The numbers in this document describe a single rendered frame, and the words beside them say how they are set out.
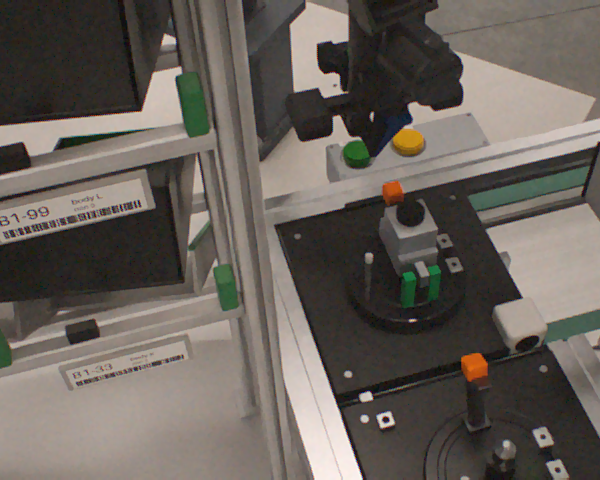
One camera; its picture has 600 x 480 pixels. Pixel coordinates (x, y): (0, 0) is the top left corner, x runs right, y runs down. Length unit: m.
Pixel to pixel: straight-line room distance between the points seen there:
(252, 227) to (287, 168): 0.76
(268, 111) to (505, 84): 0.39
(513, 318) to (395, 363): 0.14
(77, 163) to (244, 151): 0.09
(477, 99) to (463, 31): 1.55
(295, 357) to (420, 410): 0.15
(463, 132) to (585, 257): 0.23
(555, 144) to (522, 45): 1.72
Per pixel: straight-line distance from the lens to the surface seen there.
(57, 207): 0.48
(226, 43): 0.43
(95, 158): 0.46
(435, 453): 0.88
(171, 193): 0.58
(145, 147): 0.46
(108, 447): 1.06
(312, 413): 0.93
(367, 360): 0.95
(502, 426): 0.91
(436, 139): 1.18
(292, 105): 0.93
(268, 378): 0.67
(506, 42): 2.91
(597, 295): 1.11
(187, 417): 1.06
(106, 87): 0.48
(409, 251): 0.92
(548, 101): 1.41
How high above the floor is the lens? 1.79
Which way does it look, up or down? 51 degrees down
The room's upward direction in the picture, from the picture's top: 4 degrees counter-clockwise
